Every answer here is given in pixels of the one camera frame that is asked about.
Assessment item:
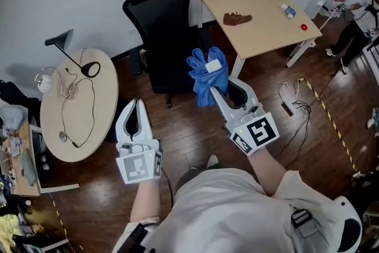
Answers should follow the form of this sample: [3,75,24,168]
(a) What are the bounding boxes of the black floor cable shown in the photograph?
[272,69,340,159]

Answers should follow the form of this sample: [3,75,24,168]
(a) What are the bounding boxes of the light wooden desk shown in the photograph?
[192,0,323,78]

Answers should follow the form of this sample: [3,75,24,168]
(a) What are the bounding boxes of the person's white shoe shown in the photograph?
[206,154,220,170]

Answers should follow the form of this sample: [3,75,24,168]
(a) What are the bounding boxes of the person's white shirt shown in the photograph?
[112,167,365,253]

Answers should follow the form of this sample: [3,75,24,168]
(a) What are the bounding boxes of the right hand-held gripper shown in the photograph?
[208,76,281,157]

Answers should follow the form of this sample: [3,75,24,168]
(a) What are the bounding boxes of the white rounded device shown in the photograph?
[332,195,364,253]

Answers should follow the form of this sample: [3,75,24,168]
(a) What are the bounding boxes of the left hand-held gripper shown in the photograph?
[115,98,163,185]

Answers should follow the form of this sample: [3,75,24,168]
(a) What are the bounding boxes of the person's right forearm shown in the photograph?
[246,146,288,197]

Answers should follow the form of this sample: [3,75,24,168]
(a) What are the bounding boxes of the person's dark trousers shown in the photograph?
[175,166,210,197]

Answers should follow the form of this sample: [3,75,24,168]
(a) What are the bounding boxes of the small blue white packet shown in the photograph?
[279,3,298,20]

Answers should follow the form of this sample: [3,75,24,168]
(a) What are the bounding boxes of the blue cloth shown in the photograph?
[186,46,229,109]

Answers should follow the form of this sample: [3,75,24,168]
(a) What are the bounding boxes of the padded chair armrest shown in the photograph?
[129,46,143,77]

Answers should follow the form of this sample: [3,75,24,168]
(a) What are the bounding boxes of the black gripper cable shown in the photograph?
[160,166,175,209]

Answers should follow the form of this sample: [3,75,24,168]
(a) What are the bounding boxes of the white floor cable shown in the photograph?
[277,81,300,98]

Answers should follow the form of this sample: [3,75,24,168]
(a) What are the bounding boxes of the round wooden table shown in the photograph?
[40,48,120,164]

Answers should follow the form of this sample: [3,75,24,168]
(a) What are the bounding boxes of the brown object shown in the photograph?
[222,11,253,26]

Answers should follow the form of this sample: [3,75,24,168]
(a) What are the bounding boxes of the black table cable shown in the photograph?
[60,67,97,149]

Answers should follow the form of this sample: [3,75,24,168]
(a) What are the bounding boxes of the person's left forearm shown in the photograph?
[130,179,162,223]

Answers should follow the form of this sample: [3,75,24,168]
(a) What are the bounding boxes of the black power strip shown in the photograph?
[281,100,293,117]

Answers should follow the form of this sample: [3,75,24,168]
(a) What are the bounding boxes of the black desk lamp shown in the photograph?
[44,28,102,79]

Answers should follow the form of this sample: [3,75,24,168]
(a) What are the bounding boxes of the yellow black floor tape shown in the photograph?
[297,77,359,173]

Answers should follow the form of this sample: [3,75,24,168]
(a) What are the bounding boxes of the cluttered wooden workbench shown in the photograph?
[0,120,81,197]

